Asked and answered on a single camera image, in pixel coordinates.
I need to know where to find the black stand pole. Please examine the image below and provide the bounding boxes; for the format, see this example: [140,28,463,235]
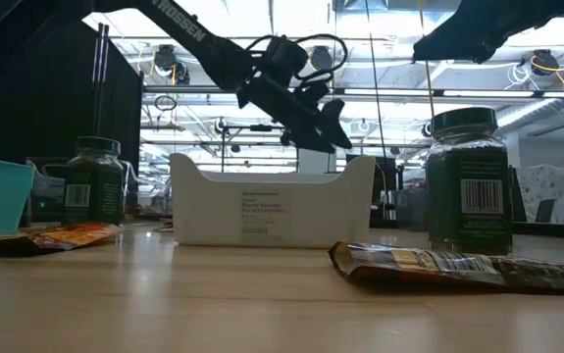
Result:
[92,23,111,138]

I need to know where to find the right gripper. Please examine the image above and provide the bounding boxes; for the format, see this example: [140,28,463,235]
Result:
[411,0,564,65]

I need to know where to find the long ceiling light bar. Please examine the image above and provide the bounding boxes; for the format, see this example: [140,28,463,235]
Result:
[142,85,564,99]

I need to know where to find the patterned room divider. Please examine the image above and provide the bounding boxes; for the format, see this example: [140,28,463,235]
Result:
[515,165,564,226]

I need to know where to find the white building column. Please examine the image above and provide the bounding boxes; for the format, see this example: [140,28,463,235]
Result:
[299,102,337,176]

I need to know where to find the black metal table frame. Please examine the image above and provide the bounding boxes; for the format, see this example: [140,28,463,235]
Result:
[509,221,564,242]

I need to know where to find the clear plastic bin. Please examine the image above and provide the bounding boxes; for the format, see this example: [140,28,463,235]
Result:
[26,157,138,226]

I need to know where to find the black ceiling cable reel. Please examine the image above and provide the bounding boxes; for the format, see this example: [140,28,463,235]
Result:
[153,44,190,85]
[530,49,560,77]
[308,45,334,74]

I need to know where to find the orange spice packet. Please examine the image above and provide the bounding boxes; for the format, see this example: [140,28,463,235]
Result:
[0,223,121,256]

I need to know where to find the white plastic storage bin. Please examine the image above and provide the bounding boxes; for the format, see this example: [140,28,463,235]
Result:
[169,153,377,250]

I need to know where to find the yellow hanging cable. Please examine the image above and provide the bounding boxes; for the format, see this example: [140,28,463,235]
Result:
[426,58,438,119]

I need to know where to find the brown spice packet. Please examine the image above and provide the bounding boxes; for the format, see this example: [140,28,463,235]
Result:
[329,240,564,297]

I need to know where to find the black hanging cable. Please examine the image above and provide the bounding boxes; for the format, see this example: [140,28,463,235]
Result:
[363,0,389,159]
[328,0,338,174]

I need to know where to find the green lidded spice jar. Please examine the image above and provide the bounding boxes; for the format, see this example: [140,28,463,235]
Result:
[423,106,514,257]
[60,135,126,227]

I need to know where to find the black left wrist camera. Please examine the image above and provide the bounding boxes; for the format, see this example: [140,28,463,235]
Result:
[261,34,311,79]

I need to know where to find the black curtain partition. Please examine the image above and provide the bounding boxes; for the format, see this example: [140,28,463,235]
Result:
[0,19,144,166]

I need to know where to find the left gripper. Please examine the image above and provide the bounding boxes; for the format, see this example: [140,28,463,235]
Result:
[236,73,354,155]

